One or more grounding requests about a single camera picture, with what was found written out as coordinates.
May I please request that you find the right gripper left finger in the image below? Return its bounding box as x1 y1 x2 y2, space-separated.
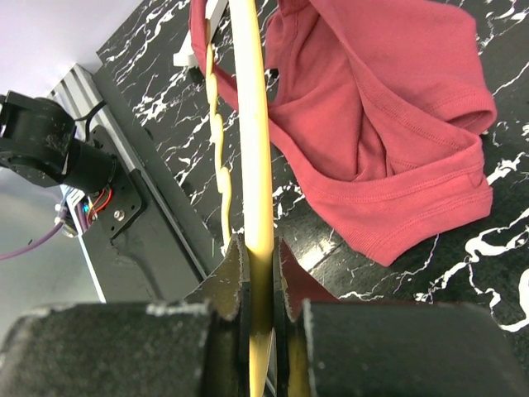
1 234 250 396

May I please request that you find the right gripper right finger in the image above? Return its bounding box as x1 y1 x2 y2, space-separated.
274 239 528 396

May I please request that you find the dark red tank top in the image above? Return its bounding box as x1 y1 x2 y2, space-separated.
189 1 497 266

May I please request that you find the yellow hanger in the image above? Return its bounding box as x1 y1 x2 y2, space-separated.
229 1 274 396

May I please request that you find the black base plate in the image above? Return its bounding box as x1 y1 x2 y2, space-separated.
74 65 222 303

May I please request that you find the silver clothes rail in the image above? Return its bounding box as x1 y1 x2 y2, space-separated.
172 0 228 68

